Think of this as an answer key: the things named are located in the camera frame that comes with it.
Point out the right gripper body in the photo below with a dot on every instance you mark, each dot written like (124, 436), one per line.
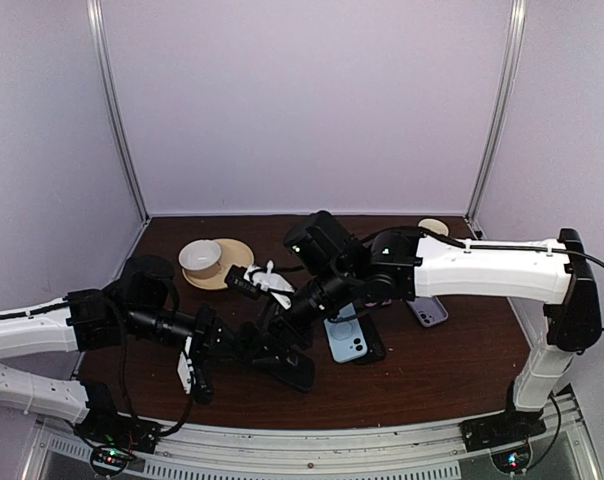
(277, 320)

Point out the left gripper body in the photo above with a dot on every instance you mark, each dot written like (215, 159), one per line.
(202, 320)

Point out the black cased phone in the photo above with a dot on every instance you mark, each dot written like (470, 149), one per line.
(300, 379)

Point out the light blue cased phone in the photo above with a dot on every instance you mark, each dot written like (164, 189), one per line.
(346, 340)

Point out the lavender phone case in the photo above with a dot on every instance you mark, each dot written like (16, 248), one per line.
(429, 311)

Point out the pink phone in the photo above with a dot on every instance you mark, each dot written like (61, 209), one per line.
(379, 303)

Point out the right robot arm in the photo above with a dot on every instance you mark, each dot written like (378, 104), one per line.
(405, 263)

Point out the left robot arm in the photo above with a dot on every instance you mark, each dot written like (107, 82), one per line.
(143, 302)

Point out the black phone under blue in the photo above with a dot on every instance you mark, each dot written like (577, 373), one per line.
(376, 350)

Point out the white teacup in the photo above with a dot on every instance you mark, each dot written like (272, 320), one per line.
(200, 255)

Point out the beige saucer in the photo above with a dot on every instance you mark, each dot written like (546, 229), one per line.
(234, 252)

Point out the cream ribbed mug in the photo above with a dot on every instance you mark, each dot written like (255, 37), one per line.
(433, 226)

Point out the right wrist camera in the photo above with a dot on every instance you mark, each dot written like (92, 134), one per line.
(254, 281)

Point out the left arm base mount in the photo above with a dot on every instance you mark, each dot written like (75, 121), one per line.
(115, 439)

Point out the aluminium front rail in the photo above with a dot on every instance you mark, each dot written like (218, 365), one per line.
(433, 450)

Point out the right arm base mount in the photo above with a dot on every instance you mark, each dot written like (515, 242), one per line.
(511, 429)

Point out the left aluminium post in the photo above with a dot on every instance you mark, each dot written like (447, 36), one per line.
(100, 42)

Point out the aluminium post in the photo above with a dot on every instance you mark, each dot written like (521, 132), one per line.
(509, 69)
(100, 42)

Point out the right aluminium post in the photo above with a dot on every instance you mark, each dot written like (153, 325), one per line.
(509, 69)

